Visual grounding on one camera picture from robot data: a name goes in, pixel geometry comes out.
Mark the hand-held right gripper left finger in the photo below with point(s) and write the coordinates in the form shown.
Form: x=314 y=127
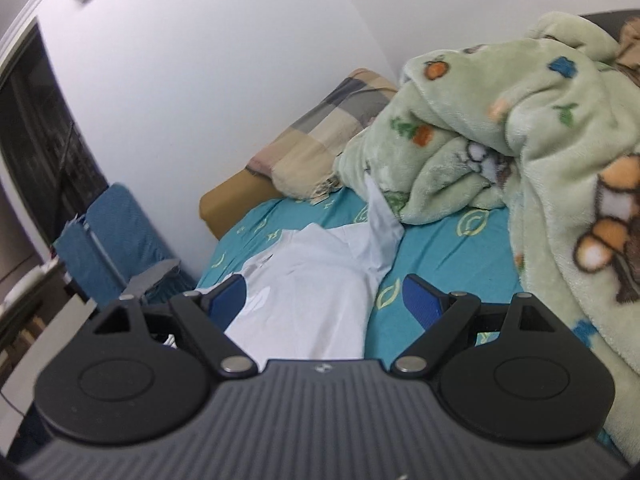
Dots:
x=227 y=298

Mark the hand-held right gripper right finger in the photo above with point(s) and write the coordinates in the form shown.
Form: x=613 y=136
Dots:
x=419 y=302

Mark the white shirt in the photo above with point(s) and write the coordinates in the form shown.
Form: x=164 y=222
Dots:
x=310 y=290

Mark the teal patterned bed sheet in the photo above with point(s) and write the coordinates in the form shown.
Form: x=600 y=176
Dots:
x=440 y=255

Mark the tan mattress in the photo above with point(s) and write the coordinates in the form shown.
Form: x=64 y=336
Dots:
x=232 y=202

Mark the blue folding chair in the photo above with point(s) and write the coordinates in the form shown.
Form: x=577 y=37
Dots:
x=120 y=245

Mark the green printed fleece blanket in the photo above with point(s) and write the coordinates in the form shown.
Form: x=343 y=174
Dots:
x=525 y=150

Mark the plaid pillow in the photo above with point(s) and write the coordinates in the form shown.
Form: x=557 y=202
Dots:
x=320 y=135

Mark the white desk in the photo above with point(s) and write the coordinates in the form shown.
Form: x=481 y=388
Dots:
x=35 y=340

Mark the dark window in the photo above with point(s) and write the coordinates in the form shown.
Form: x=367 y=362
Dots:
x=45 y=125

